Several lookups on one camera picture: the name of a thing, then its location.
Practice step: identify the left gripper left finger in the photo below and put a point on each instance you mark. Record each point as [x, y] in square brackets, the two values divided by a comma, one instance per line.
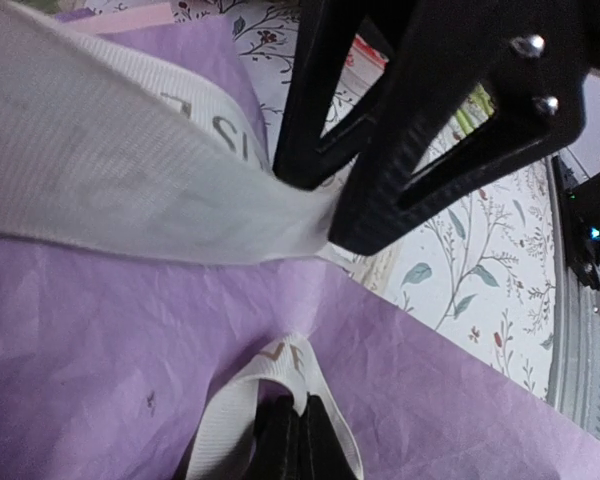
[276, 434]

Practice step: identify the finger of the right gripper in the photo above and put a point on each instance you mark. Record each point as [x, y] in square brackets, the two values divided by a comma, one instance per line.
[532, 57]
[306, 155]

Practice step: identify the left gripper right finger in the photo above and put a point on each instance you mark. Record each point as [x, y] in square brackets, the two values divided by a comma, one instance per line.
[320, 454]

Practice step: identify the pink wrapping paper sheet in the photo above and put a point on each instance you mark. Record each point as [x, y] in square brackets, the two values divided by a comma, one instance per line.
[419, 407]

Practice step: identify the white printed ribbon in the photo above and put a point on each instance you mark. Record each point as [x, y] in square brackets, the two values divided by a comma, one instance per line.
[157, 283]

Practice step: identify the pile of fake flowers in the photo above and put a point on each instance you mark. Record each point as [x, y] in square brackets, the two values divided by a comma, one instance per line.
[474, 111]

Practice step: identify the red patterned bowl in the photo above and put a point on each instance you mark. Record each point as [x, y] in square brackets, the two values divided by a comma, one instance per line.
[363, 66]

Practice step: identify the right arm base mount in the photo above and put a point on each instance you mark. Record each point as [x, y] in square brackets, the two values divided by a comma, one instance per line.
[579, 209]

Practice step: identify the front aluminium rail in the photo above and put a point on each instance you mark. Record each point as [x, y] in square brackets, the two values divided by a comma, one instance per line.
[574, 381]

